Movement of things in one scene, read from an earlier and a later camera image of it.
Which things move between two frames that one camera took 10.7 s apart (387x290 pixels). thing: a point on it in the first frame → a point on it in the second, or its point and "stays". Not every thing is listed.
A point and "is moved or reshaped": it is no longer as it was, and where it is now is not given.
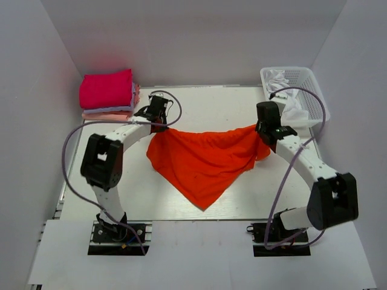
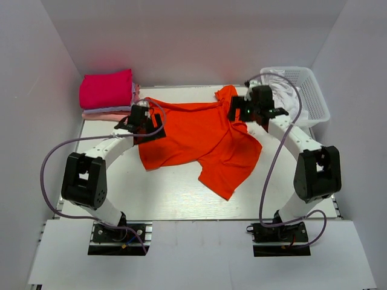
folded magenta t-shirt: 106,90 stays
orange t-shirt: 206,166 is moved or reshaped
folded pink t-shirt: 114,115 stays
